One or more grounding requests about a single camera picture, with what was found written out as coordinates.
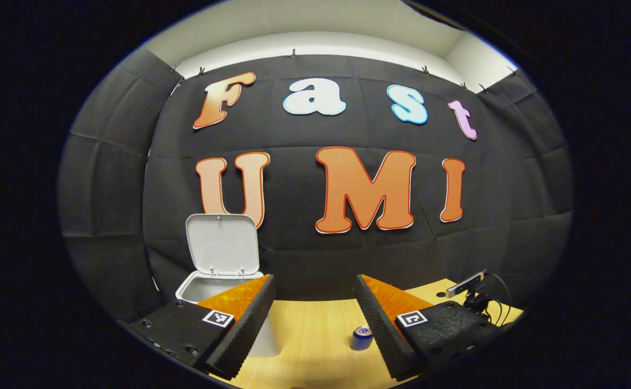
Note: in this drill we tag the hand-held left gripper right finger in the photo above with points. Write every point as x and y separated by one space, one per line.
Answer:
383 335

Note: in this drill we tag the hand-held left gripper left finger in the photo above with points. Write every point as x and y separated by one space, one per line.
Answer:
239 335

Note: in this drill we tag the blue pop can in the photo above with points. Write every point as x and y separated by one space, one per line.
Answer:
362 339

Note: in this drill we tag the white desktop garbage bin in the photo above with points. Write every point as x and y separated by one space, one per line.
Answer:
220 243

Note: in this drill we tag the wooden desktop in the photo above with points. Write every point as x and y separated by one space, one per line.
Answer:
310 335

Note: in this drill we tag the black backdrop cloth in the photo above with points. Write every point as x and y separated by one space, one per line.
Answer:
304 259

